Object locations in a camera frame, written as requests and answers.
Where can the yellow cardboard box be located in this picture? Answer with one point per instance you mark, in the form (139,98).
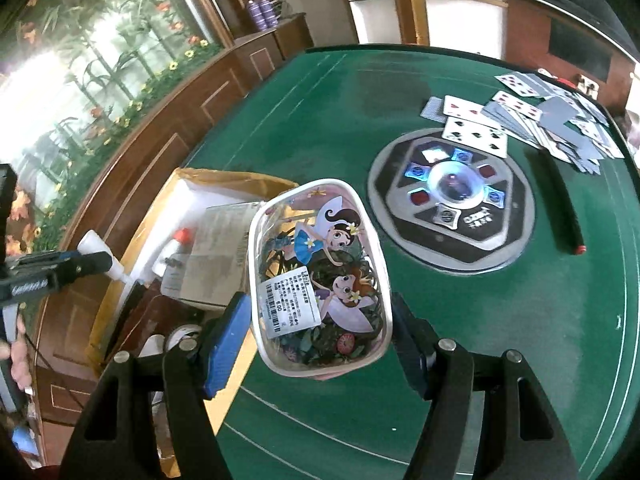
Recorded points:
(181,203)

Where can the spread pile of cards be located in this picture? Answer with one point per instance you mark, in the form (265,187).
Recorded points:
(562,122)

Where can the person's left hand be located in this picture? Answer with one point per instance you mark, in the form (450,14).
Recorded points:
(17,353)

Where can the face-down grey card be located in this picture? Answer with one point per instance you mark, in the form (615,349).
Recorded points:
(432,110)

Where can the heart playing card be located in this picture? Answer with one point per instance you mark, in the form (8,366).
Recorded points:
(466,110)

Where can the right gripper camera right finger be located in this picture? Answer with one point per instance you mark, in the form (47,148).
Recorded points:
(414,341)

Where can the black red-tipped pen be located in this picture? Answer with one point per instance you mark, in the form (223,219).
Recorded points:
(570,219)

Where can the wooden wall cabinet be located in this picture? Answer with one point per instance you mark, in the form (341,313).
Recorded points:
(116,200)

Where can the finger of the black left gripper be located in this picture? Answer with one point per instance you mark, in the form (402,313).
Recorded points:
(49,270)

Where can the white squeeze tube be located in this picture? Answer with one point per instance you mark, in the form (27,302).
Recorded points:
(92,245)

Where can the clear cartoon zipper pouch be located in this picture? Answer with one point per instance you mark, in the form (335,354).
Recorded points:
(319,284)

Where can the spade playing card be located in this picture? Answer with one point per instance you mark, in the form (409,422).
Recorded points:
(483,138)

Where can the white printed medicine box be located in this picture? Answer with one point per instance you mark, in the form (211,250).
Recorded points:
(216,269)

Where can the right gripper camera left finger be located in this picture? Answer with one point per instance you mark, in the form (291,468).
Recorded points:
(221,342)

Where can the tape roll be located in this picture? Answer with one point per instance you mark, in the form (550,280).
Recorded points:
(181,332)

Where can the mahjong table centre control panel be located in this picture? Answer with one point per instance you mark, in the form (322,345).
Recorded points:
(455,208)

